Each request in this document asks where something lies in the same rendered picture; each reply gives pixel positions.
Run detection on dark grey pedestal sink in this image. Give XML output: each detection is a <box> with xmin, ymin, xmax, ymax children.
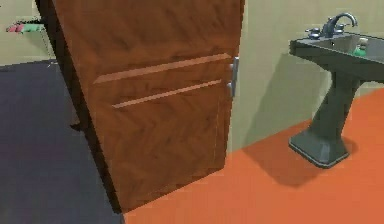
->
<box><xmin>288</xmin><ymin>31</ymin><xmax>384</xmax><ymax>169</ymax></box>

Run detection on green soap bottle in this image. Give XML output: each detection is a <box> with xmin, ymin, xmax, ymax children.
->
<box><xmin>353</xmin><ymin>37</ymin><xmax>370</xmax><ymax>57</ymax></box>

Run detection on green and pink shelf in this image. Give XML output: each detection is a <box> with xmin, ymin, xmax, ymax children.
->
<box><xmin>5</xmin><ymin>19</ymin><xmax>46</xmax><ymax>34</ymax></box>

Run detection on grey metal door handle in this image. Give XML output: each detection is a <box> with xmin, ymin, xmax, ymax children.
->
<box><xmin>227</xmin><ymin>56</ymin><xmax>240</xmax><ymax>98</ymax></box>

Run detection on grey metal sink faucet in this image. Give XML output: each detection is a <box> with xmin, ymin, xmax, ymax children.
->
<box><xmin>305</xmin><ymin>12</ymin><xmax>359</xmax><ymax>40</ymax></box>

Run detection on brown wooden room door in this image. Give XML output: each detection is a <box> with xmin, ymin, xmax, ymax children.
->
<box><xmin>35</xmin><ymin>0</ymin><xmax>246</xmax><ymax>214</ymax></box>

